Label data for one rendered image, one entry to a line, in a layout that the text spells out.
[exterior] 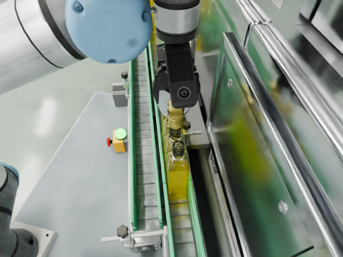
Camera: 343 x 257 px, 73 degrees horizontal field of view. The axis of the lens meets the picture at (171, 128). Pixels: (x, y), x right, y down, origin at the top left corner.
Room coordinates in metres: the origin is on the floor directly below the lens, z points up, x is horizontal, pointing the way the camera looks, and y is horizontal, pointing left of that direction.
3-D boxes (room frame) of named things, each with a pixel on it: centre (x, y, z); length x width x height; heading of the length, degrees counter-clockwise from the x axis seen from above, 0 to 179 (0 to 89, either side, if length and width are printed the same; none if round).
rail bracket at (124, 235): (0.16, 0.09, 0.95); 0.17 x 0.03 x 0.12; 97
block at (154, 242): (0.16, 0.07, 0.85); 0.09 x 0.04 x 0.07; 97
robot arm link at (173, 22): (0.39, -0.01, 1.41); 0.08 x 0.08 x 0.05
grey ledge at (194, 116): (0.97, -0.04, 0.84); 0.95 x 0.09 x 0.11; 7
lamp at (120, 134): (0.58, 0.21, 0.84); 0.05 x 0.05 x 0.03
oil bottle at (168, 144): (0.37, -0.01, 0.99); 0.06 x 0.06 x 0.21; 7
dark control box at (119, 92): (0.86, 0.25, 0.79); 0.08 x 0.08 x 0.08; 7
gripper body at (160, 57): (0.40, -0.01, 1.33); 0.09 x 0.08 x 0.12; 7
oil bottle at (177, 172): (0.31, -0.02, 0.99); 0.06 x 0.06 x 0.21; 7
